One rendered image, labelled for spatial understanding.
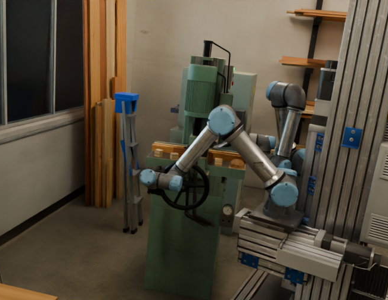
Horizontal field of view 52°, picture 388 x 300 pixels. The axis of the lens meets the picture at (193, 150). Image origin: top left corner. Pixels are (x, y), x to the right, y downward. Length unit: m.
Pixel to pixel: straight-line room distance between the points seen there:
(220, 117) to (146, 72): 3.34
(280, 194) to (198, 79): 0.93
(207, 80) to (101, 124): 1.62
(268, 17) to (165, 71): 1.35
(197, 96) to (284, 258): 1.06
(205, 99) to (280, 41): 2.43
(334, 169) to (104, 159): 2.36
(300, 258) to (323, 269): 0.10
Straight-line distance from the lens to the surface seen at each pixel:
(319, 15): 4.22
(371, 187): 1.97
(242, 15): 4.74
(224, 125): 1.69
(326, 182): 2.04
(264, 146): 2.26
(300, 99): 2.19
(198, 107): 2.38
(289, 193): 1.76
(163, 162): 2.40
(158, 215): 2.51
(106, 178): 3.83
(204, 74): 2.36
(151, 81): 4.97
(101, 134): 3.76
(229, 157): 2.50
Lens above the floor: 1.55
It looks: 14 degrees down
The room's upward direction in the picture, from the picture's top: 6 degrees clockwise
